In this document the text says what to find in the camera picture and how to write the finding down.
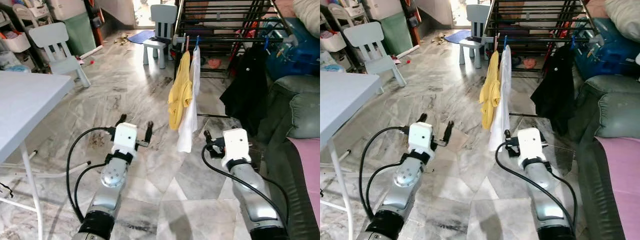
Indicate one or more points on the pink round object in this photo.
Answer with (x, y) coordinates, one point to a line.
(214, 63)
(529, 63)

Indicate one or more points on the blue floor mat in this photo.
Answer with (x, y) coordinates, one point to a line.
(141, 36)
(457, 36)

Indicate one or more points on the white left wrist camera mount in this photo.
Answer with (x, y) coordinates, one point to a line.
(421, 136)
(125, 136)

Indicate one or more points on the pink sheet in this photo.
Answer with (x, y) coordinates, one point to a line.
(307, 170)
(622, 180)

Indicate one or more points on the dark green leather sofa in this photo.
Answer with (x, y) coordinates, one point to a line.
(295, 105)
(615, 110)

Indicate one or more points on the white storage shelf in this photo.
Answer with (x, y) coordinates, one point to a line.
(334, 42)
(17, 42)

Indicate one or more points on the pale plastic child chair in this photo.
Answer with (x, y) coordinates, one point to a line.
(47, 34)
(362, 34)
(479, 12)
(164, 12)

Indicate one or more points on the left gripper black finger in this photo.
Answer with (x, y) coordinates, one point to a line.
(148, 131)
(448, 131)
(422, 118)
(121, 120)

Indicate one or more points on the blue plastic hanger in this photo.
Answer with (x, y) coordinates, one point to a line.
(197, 42)
(266, 41)
(573, 42)
(506, 42)

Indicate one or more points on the black metal drying rack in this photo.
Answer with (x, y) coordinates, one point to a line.
(530, 38)
(220, 38)

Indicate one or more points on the yellow shirt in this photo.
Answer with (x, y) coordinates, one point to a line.
(179, 95)
(489, 95)

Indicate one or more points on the white tube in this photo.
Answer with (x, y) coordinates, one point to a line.
(407, 51)
(91, 51)

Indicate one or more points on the black garment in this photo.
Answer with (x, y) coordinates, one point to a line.
(555, 90)
(247, 90)

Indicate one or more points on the white shirt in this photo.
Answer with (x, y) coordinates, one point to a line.
(501, 125)
(189, 130)

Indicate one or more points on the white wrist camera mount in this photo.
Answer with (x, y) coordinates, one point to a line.
(125, 136)
(421, 136)
(531, 144)
(236, 145)

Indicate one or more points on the white storage box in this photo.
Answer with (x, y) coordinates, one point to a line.
(65, 9)
(381, 9)

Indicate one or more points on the pale blue folding table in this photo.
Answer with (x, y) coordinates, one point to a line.
(345, 100)
(25, 105)

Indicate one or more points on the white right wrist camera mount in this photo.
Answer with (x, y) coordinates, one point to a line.
(236, 145)
(531, 144)

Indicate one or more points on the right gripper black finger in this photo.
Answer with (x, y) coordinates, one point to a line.
(207, 136)
(507, 134)

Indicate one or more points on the cream cushion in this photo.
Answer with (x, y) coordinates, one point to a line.
(622, 17)
(307, 15)

